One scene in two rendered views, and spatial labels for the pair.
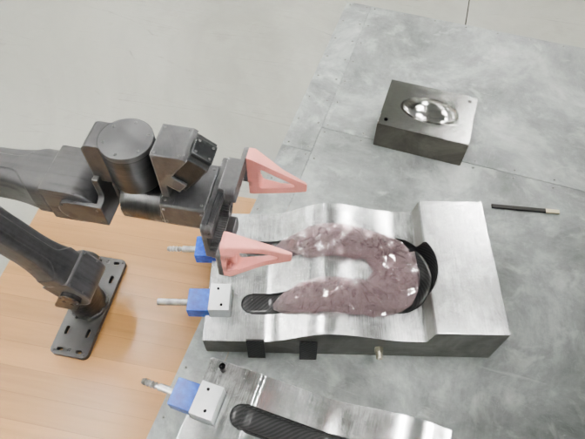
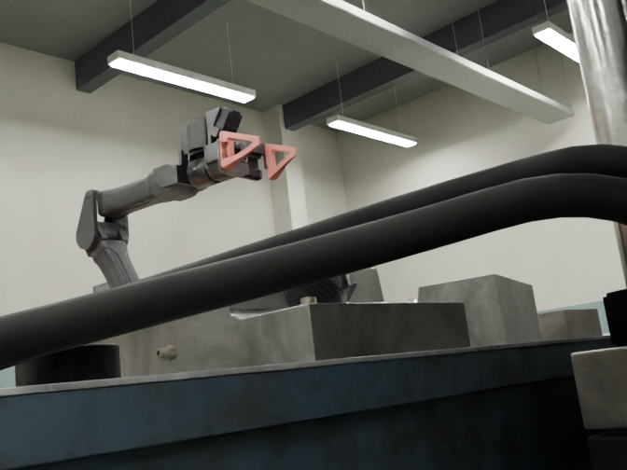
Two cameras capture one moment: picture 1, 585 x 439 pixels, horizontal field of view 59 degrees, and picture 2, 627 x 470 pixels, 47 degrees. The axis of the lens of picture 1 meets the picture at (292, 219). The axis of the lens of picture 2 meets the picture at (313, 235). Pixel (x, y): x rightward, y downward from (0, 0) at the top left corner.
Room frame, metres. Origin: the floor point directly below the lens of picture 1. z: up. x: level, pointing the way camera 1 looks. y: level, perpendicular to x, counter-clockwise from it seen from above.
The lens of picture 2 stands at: (-0.75, -0.57, 0.78)
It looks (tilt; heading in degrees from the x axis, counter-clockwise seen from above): 12 degrees up; 26
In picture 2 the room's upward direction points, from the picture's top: 7 degrees counter-clockwise
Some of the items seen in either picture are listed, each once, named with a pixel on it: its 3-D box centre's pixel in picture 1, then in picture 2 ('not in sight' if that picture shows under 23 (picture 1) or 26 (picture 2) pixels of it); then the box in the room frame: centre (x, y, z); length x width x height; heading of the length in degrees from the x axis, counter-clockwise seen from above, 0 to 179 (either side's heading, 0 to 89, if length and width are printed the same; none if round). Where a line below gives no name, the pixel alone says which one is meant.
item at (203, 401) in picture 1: (180, 394); not in sight; (0.21, 0.17, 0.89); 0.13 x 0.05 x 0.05; 71
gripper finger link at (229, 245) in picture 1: (252, 239); (245, 149); (0.30, 0.04, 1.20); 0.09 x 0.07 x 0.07; 79
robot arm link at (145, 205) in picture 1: (149, 192); (206, 168); (0.36, 0.17, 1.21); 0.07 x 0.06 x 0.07; 79
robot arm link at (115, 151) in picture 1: (113, 166); (193, 156); (0.37, 0.20, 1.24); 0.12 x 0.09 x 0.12; 79
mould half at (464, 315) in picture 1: (347, 274); (376, 335); (0.43, -0.10, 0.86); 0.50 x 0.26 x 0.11; 89
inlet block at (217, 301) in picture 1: (194, 302); not in sight; (0.38, 0.17, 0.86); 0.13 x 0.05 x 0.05; 89
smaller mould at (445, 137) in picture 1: (425, 121); (539, 333); (0.83, -0.30, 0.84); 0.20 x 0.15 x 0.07; 71
